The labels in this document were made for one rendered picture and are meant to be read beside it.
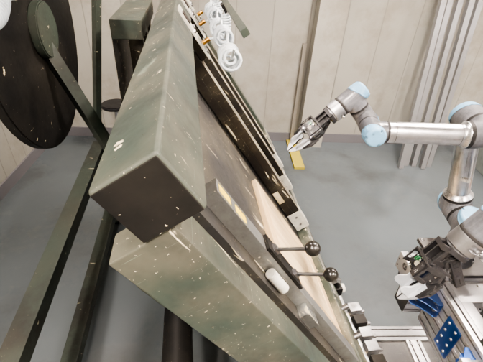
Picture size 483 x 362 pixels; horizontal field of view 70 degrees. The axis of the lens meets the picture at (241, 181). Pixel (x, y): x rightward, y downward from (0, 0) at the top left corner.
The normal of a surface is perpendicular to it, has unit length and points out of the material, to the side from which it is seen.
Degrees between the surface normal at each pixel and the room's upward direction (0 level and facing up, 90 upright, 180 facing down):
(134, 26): 90
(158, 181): 90
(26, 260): 0
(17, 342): 0
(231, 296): 90
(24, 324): 0
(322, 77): 90
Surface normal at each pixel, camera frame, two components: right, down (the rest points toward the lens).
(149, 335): 0.05, -0.82
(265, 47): 0.04, 0.57
